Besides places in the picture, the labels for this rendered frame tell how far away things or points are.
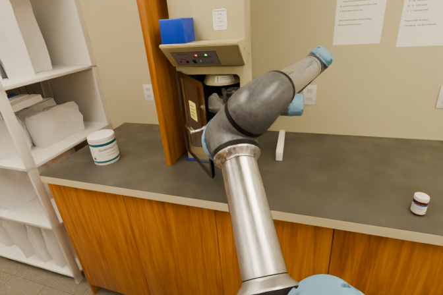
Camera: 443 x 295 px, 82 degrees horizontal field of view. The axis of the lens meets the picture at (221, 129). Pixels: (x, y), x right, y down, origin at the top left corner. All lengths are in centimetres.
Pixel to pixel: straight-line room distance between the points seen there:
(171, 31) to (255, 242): 80
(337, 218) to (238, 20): 80
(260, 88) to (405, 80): 111
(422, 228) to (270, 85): 71
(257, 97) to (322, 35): 96
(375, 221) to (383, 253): 15
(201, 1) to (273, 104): 66
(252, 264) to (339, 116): 119
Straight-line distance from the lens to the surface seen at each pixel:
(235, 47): 97
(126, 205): 133
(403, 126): 166
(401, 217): 107
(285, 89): 59
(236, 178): 55
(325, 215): 99
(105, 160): 144
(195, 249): 131
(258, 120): 55
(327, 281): 43
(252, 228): 52
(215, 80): 115
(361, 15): 148
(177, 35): 104
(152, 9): 117
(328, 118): 158
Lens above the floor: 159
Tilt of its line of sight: 23 degrees down
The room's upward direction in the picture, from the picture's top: 4 degrees counter-clockwise
